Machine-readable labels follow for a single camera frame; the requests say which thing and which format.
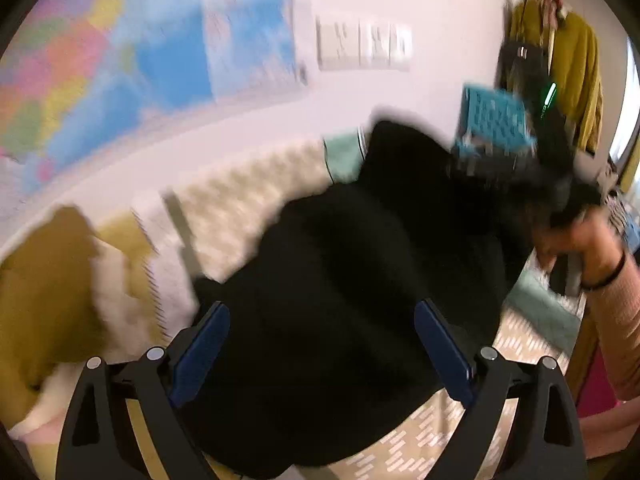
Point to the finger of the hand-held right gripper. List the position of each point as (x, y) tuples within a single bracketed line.
[(480, 165)]

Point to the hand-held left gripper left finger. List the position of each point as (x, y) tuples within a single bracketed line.
[(200, 355)]

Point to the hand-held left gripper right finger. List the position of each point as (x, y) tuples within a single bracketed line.
[(450, 360)]

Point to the black jacket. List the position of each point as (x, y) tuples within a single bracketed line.
[(350, 285)]

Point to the person's right forearm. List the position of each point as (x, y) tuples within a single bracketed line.
[(620, 335)]

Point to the person's right hand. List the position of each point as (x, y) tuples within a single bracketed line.
[(575, 240)]

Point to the white cloth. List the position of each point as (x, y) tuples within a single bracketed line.
[(120, 300)]

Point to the mustard knit sweater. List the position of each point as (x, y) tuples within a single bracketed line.
[(575, 60)]

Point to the teal cloth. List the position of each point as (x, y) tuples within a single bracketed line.
[(345, 157), (545, 305)]

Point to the striped cloth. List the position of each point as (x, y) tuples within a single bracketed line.
[(620, 215)]

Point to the bright pink cloth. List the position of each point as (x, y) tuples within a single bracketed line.
[(597, 385)]

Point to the mustard yellow garment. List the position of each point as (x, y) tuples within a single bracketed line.
[(45, 300)]

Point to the beige patterned blanket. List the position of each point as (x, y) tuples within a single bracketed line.
[(240, 185)]

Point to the white wall socket plate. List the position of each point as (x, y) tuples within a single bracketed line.
[(339, 44), (387, 45)]

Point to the pale blue wall map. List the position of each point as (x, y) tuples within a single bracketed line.
[(250, 35)]

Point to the colourful wall map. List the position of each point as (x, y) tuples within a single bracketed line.
[(75, 60)]

